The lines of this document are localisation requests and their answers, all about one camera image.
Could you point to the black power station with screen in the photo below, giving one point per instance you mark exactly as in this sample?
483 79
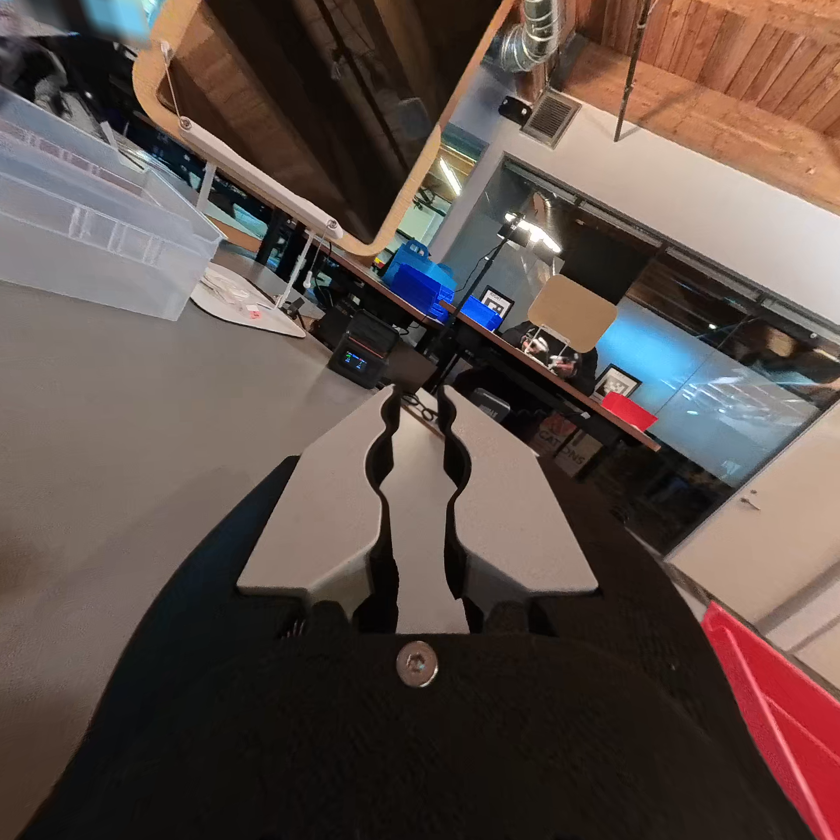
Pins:
367 341

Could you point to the wall vent grille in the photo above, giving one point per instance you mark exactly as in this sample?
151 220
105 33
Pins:
551 118

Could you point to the metal air duct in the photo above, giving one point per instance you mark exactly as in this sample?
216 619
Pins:
535 33

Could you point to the framed tag poster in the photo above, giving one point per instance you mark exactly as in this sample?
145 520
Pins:
499 302
615 384

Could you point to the blue storage bin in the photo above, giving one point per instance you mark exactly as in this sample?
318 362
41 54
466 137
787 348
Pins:
476 312

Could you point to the black tripod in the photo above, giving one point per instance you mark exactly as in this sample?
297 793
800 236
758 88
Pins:
481 289

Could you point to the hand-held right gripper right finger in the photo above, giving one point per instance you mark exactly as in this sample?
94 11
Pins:
518 518

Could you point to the small red bin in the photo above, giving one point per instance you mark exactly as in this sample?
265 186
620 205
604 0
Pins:
627 412

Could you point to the black wall panel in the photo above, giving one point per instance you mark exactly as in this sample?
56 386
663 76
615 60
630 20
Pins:
610 262

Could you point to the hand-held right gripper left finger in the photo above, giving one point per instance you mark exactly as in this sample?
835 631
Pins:
315 512

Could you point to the clear plastic bin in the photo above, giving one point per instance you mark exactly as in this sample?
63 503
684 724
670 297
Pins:
98 249

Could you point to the large red bin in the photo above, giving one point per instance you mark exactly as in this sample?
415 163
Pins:
774 722

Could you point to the white cabinets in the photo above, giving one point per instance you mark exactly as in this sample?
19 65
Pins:
774 525

